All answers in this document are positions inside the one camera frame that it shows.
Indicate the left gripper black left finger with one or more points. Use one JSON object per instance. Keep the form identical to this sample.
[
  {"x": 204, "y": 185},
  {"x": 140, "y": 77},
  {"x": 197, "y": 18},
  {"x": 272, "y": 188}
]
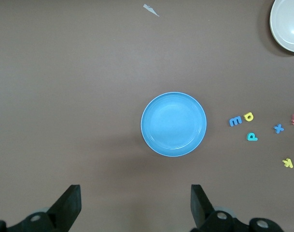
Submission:
[{"x": 64, "y": 207}]

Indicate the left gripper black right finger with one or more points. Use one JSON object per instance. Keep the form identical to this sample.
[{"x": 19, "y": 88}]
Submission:
[{"x": 202, "y": 207}]

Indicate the teal foam letter p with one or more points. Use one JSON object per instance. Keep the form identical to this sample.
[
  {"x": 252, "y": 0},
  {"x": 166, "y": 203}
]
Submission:
[{"x": 249, "y": 138}]

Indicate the blue foam letter m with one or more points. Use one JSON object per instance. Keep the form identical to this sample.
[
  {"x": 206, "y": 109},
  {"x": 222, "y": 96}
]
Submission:
[{"x": 235, "y": 121}]

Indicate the yellow foam letter a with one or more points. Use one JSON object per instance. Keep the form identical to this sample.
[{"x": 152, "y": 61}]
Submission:
[{"x": 246, "y": 117}]

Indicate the blue plate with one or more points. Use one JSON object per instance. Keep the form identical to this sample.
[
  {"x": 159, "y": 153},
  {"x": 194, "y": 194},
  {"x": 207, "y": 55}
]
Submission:
[{"x": 173, "y": 124}]

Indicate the yellow foam letter k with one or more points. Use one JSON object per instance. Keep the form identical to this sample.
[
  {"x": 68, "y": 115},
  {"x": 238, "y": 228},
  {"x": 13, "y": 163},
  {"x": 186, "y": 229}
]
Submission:
[{"x": 288, "y": 163}]

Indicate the blue foam letter x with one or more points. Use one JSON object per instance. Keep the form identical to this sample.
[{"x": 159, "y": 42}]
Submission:
[{"x": 278, "y": 128}]

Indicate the beige plate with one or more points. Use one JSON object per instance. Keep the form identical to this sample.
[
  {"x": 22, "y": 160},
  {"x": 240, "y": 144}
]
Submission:
[{"x": 286, "y": 24}]

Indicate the small white paper scrap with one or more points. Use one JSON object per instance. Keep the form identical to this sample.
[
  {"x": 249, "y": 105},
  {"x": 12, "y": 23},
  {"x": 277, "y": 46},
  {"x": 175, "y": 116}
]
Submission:
[{"x": 150, "y": 9}]

